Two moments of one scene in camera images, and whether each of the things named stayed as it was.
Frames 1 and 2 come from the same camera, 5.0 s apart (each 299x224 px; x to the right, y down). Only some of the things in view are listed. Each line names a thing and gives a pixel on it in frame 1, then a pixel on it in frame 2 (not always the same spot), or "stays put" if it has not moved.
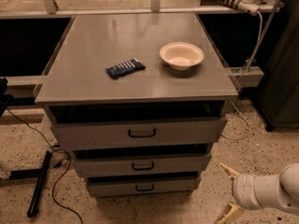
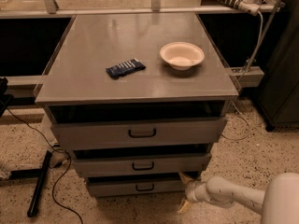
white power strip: (246, 3) stays put
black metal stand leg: (34, 174) stays put
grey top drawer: (139, 126) stays put
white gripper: (244, 190) -> (191, 191)
